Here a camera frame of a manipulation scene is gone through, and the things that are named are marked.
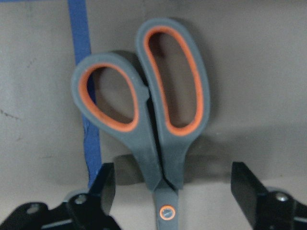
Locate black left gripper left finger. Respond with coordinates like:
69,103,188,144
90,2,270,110
0,163,120,230

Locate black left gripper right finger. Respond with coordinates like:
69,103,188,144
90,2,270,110
231,162,307,230

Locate grey orange handled scissors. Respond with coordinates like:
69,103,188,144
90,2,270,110
71,18,211,230

